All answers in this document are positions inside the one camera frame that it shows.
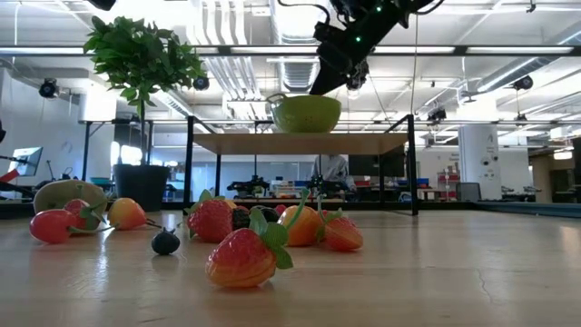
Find thin hanging cable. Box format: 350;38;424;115
410;13;419;114

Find green colander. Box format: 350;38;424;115
271;94;342;134

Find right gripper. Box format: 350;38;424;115
309;21;367;96

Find grey box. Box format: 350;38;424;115
456;182;482;203

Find green potted plant black pot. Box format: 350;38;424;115
83;15;210;213

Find red cherry with stem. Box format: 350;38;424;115
29;208;117;245

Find red strawberry green leaves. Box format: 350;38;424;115
63;198;108;232
183;189;235;244

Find black ceiling camera device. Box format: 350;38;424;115
348;58;370;92

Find dark background monitor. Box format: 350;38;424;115
353;154;407;178

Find brown-green kiwi fruit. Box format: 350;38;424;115
34;179;109;214

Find white round column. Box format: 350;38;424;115
458;124;503;201

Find small dark blueberry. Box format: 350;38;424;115
151;227;182;256

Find black cherry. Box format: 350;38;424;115
251;204;281;223

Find person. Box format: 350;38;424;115
310;154;359;192

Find blackberry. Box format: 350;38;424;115
231;207;252;232

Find tilted monitor on arm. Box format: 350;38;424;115
7;145;44;177

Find wooden shelf riser black legs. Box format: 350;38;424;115
183;113;419;217

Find black background rack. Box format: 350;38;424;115
79;118;153;183

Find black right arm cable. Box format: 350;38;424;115
276;0;331;25

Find orange-red strawberry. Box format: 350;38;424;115
316;194;365;253
204;206;295;289

